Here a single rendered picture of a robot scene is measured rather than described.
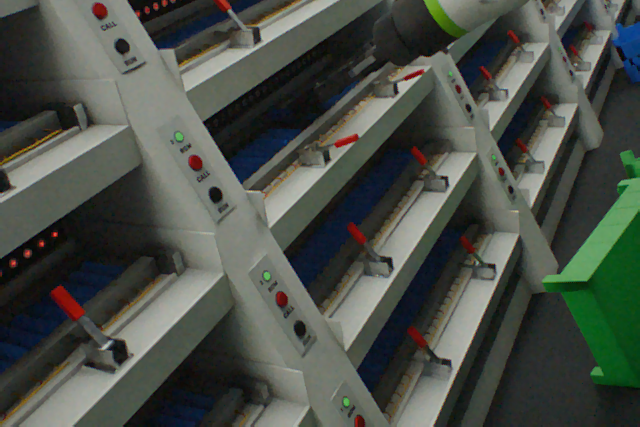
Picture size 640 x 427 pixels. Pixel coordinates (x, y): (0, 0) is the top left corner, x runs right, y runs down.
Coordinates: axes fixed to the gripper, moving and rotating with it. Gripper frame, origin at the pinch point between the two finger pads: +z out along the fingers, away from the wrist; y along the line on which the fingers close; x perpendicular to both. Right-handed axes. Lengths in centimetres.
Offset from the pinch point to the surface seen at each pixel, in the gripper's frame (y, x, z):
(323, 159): 12.1, 7.3, -4.2
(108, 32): 34.4, -19.5, -8.1
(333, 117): -1.1, 4.3, -0.6
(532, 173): -57, 45, 3
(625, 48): -148, 50, -7
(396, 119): -12.2, 11.4, -3.0
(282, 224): 26.2, 9.7, -3.8
